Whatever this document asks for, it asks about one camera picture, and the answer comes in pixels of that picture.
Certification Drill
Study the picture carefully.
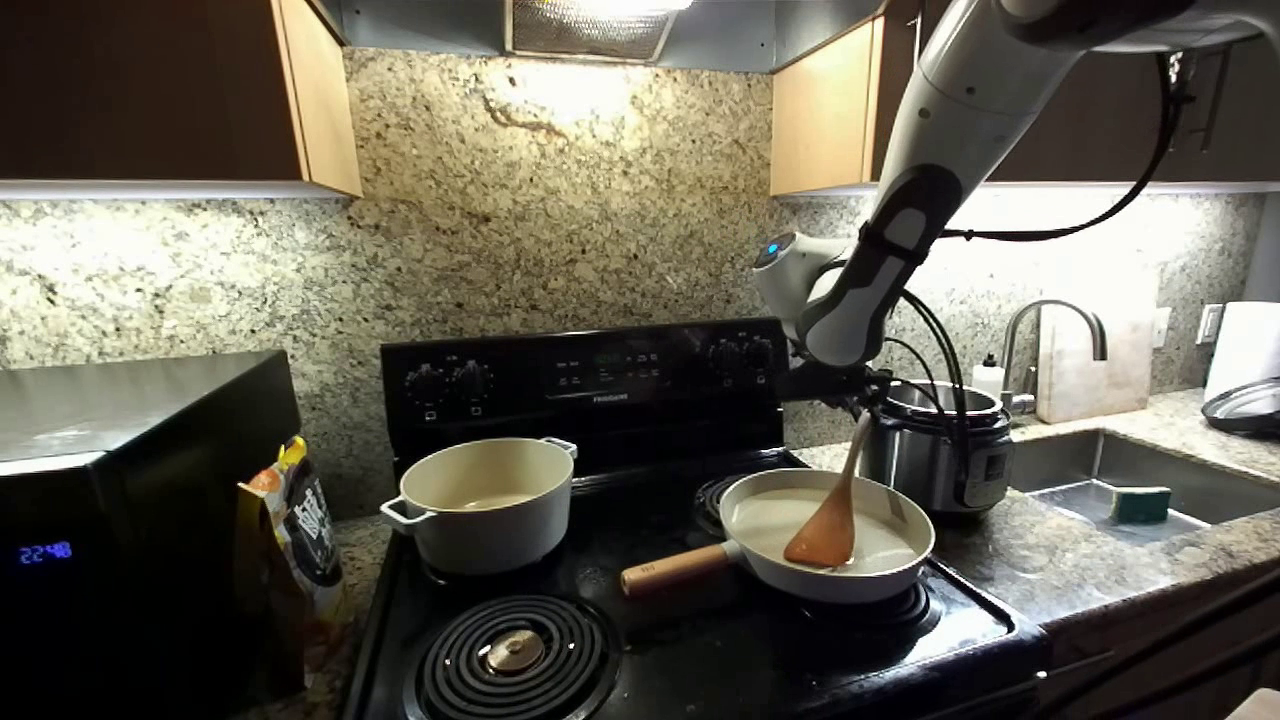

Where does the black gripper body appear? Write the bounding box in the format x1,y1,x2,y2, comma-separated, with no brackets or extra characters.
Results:
774,366,894,414

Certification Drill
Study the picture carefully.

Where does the wooden spatula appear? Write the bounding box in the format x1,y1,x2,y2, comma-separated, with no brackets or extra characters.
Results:
778,408,877,571

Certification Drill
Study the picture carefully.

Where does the stainless steel pressure cooker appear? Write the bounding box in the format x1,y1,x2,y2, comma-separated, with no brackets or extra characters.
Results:
858,375,1014,521

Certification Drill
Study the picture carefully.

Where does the small soap bottle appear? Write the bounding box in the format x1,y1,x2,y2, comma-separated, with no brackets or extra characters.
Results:
968,354,1009,406

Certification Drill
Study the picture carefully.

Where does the chrome sink faucet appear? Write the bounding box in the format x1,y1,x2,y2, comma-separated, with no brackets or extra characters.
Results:
998,296,1110,421

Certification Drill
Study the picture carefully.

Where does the black coil burner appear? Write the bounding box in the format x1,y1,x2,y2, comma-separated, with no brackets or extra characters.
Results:
785,576,935,639
402,592,618,720

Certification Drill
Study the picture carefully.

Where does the pale cutting board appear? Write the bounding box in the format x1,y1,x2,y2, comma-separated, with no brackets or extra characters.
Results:
1030,286,1155,428

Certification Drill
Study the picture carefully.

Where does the green sponge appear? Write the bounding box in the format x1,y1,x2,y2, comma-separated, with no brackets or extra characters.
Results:
1110,485,1177,527

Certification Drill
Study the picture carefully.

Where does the black electric stove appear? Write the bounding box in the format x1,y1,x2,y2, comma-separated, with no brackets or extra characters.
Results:
336,318,1054,720

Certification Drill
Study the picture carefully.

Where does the steel kitchen sink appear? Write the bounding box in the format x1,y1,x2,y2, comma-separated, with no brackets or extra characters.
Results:
1005,428,1280,539

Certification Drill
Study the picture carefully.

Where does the black dish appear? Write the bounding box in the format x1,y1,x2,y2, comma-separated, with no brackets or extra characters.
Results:
1195,375,1280,442

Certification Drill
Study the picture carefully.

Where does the steel range hood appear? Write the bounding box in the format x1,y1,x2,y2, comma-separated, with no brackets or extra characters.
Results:
311,0,886,76

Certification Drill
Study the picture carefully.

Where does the yellow black snack bag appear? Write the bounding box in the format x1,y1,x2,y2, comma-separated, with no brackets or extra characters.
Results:
234,433,342,697

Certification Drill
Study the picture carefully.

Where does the black microwave oven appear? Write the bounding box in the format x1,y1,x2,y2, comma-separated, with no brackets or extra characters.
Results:
0,348,306,720

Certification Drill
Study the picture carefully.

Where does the dark wood cabinet beside microwave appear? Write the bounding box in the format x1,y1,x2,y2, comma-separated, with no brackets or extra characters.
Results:
0,0,362,202

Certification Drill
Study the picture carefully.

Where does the white frying pan wooden handle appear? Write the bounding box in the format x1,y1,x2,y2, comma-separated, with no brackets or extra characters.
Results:
615,463,939,608

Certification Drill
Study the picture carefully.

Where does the dark wood cabinet with handles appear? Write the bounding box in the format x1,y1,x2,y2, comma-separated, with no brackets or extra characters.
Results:
768,0,1280,202

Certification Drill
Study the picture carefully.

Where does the white pot with handles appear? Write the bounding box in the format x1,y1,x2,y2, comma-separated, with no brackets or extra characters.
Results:
375,433,578,579

